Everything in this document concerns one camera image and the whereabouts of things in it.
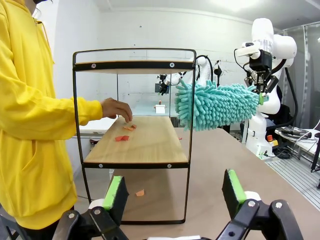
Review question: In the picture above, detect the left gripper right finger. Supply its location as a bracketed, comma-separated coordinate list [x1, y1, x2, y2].
[216, 169, 305, 240]

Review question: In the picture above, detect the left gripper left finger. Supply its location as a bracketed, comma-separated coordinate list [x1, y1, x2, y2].
[51, 175, 131, 240]

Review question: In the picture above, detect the background black gripper body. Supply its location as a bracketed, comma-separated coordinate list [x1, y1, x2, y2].
[156, 74, 172, 97]

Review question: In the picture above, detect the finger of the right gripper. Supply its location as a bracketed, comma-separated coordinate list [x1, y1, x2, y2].
[259, 71, 279, 106]
[244, 71, 262, 95]

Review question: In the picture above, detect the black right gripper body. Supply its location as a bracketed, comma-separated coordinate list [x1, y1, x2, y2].
[249, 49, 273, 74]

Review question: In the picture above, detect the teal microfiber duster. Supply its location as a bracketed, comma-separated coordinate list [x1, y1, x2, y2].
[174, 78, 270, 133]

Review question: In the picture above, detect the person's right forearm yellow sleeve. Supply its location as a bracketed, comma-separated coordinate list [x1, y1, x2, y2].
[44, 96, 104, 131]

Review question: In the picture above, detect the person's right hand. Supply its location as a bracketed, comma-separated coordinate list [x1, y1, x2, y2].
[100, 97, 134, 124]

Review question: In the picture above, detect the light teal background table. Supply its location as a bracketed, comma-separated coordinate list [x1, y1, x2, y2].
[124, 99, 176, 118]

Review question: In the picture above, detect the cluttered side desk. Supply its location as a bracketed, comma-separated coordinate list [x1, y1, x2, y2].
[274, 124, 320, 153]

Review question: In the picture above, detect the red yellow emergency stop button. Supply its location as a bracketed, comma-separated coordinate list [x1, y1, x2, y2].
[265, 134, 279, 149]

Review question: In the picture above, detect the large white side table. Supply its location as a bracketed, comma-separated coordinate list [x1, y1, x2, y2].
[74, 116, 118, 138]

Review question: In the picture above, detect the person in yellow hoodie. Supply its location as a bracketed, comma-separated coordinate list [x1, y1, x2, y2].
[0, 0, 83, 240]

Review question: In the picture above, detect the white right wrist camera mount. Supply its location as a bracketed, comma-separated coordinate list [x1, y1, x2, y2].
[235, 41, 261, 60]

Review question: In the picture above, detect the black camera stand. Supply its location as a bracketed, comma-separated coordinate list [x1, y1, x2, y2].
[213, 59, 223, 87]

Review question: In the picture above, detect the black background robot cable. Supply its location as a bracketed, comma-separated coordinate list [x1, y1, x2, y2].
[195, 54, 215, 85]

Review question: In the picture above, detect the black frame wooden two-tier shelf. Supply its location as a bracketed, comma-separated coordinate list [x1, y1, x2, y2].
[72, 48, 197, 225]

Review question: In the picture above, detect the ribbed aluminium base plate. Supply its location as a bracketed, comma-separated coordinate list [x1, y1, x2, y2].
[264, 153, 320, 216]

